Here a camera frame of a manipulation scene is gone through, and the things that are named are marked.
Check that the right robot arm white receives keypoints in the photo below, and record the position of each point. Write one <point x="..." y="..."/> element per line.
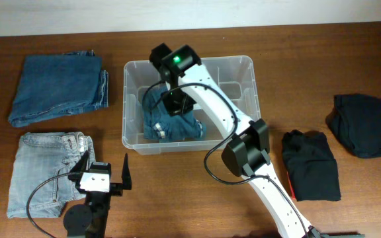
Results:
<point x="245" y="141"/>

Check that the clear plastic storage container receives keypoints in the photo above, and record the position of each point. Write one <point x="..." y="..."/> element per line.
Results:
<point x="233" y="74"/>

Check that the red item under garment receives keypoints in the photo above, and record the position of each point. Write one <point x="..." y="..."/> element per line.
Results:
<point x="293" y="196"/>

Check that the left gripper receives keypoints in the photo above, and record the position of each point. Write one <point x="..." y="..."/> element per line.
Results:
<point x="118" y="189"/>

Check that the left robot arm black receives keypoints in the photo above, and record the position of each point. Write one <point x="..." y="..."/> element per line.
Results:
<point x="88" y="219"/>

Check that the black garment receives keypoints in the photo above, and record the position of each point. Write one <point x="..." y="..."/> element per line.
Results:
<point x="355" y="121"/>
<point x="311" y="167"/>

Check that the small blue denim shorts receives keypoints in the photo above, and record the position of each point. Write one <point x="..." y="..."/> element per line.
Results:
<point x="161" y="127"/>

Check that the light blue folded jeans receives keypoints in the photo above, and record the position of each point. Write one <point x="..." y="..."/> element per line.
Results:
<point x="41" y="156"/>

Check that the dark blue folded jeans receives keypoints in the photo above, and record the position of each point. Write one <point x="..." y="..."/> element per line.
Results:
<point x="52" y="86"/>

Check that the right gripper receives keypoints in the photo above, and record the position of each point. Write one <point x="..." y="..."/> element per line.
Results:
<point x="176" y="106"/>

